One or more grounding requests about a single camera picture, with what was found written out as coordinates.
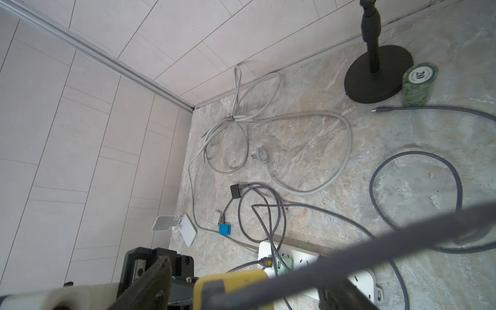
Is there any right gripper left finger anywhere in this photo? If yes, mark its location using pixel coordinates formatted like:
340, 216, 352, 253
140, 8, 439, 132
108, 257, 173, 309

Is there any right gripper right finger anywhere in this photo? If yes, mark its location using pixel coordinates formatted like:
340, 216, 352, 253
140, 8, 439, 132
319, 280, 378, 310

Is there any white power strip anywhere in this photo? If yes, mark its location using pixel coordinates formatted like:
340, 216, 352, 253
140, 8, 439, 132
258, 241, 384, 305

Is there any green charger plug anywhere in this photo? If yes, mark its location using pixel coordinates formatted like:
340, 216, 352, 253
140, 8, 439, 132
269, 254, 293, 275

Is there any dark grey charging cable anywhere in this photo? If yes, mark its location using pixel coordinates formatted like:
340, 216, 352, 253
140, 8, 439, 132
201, 105, 496, 310

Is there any yellow charger plug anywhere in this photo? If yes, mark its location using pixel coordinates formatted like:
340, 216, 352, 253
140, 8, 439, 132
192, 269, 269, 310

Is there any blue mp3 player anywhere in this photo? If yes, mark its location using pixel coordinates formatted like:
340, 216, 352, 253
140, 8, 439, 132
218, 223, 231, 236

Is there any small silver mp3 player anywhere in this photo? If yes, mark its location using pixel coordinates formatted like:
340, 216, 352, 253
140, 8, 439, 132
212, 210, 223, 226

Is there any small black square device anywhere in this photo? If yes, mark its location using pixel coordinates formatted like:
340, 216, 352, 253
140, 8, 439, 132
230, 184, 242, 200

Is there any grey plastic holder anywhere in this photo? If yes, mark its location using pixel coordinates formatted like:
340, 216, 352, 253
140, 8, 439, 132
152, 214, 197, 249

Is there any beige microphone on stand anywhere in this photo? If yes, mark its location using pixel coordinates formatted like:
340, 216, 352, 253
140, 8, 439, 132
344, 1, 413, 104

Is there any green camouflage tape roll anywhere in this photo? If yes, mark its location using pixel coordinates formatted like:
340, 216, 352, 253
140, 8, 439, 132
402, 62, 439, 107

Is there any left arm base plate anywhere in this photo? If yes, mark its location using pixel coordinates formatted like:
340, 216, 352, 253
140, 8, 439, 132
110, 247, 198, 309

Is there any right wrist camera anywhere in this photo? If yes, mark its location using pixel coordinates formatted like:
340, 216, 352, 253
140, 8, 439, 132
1, 283, 119, 310

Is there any light grey power cord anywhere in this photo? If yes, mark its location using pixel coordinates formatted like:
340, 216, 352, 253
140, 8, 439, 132
187, 65, 353, 253

